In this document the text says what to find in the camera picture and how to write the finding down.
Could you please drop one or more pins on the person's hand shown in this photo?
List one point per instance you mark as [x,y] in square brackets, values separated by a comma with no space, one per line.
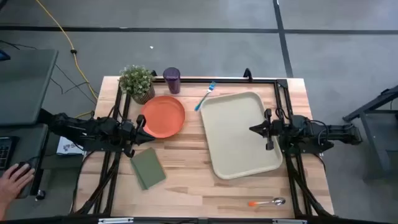
[12,185]

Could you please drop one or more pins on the blue metal fork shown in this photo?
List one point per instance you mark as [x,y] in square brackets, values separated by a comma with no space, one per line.
[203,98]

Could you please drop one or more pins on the black metal table frame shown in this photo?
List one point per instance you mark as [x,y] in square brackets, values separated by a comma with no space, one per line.
[217,81]

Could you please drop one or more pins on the white printed paper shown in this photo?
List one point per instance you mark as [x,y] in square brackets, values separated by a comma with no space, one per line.
[66,146]

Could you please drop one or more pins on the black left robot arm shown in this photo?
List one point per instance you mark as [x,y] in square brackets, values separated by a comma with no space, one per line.
[81,130]

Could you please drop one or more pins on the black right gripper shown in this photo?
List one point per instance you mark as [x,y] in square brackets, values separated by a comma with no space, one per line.
[278,129]

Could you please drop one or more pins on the grey desk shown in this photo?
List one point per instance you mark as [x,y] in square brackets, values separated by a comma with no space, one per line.
[25,87]

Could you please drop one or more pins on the black metal stand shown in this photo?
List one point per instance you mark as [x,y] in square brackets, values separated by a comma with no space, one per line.
[370,124]

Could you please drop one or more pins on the purple faceted cup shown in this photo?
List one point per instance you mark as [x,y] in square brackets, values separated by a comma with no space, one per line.
[172,79]

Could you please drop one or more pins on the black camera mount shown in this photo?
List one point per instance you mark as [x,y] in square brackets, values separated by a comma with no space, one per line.
[247,75]

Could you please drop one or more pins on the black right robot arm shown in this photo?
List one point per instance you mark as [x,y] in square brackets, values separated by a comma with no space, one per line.
[335,132]

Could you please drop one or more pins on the silver metal bracket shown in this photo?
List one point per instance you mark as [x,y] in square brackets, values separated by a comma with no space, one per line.
[115,220]
[289,221]

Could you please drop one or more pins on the beige plastic tray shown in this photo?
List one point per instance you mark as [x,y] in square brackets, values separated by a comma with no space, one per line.
[236,137]

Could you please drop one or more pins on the orange plate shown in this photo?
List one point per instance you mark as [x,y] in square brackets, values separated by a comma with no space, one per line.
[163,116]

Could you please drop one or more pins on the black computer mouse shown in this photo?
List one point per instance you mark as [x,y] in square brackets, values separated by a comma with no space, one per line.
[26,189]

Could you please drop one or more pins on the potted plant striped pot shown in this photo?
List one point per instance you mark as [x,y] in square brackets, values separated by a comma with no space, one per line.
[136,82]

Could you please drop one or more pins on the black keyboard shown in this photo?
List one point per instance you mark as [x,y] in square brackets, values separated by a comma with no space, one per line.
[5,152]

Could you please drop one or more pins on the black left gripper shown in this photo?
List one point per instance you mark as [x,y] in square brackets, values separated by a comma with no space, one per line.
[129,133]

